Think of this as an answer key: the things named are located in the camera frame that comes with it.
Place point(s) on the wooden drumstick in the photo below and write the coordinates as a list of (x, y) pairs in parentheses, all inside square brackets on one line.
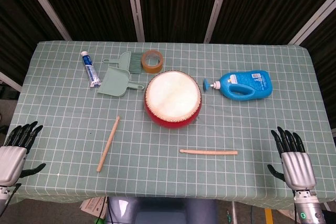
[(210, 152), (108, 144)]

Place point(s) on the green plastic hand brush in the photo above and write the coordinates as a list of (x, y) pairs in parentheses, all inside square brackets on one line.
[(126, 61)]

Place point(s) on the green checked tablecloth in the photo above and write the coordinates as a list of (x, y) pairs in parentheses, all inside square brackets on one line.
[(168, 171)]

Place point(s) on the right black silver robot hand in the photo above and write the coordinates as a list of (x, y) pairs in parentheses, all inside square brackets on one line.
[(298, 169)]

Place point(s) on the blue detergent pump bottle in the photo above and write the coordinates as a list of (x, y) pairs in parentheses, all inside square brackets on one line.
[(246, 82)]

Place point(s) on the brown packing tape roll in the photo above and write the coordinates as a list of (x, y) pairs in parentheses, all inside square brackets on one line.
[(152, 68)]

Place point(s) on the grey blue robot torso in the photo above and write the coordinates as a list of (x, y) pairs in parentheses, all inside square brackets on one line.
[(162, 211)]

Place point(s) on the red drum with white skin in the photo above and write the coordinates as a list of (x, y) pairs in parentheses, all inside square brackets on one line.
[(172, 95)]

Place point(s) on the metal table leg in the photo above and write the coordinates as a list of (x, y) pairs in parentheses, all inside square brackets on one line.
[(234, 212)]

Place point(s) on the cardboard box with print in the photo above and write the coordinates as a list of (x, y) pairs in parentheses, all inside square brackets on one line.
[(92, 207)]

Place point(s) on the white partition frame post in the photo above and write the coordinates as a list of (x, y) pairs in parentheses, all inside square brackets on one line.
[(135, 6), (9, 81), (218, 6), (44, 5), (315, 19)]

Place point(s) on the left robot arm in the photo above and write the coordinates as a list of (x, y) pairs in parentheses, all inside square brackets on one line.
[(4, 193)]

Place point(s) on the blue white toothpaste tube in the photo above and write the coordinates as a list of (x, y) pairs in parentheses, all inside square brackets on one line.
[(90, 70)]

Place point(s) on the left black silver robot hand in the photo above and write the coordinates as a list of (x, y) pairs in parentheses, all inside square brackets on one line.
[(11, 161)]

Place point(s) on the green plastic dustpan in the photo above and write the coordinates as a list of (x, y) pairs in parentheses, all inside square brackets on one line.
[(114, 82)]

